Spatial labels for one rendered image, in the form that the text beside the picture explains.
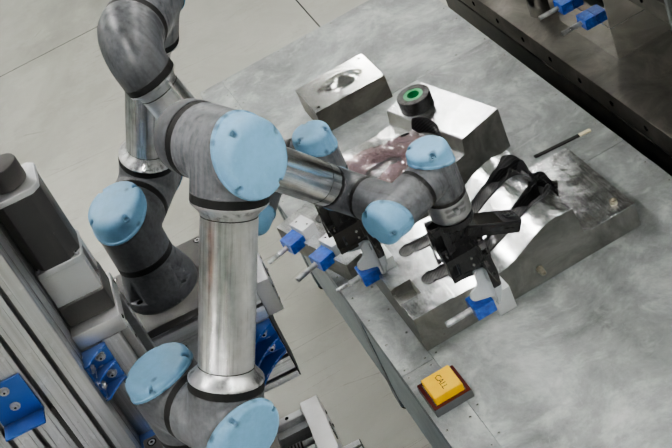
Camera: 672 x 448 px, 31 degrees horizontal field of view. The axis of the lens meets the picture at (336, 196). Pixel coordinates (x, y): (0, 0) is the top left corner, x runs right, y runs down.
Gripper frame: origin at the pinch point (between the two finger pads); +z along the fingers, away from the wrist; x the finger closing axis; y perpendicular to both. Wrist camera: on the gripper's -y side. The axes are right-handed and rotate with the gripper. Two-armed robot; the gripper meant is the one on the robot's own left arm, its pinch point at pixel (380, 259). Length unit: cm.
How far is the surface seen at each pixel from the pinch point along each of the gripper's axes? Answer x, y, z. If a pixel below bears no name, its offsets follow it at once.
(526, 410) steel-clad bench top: 44.9, -5.6, 10.5
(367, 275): 2.1, 4.1, 0.3
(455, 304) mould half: 19.1, -6.6, 3.6
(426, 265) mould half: 7.0, -6.9, 1.7
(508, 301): 31.6, -13.3, -2.0
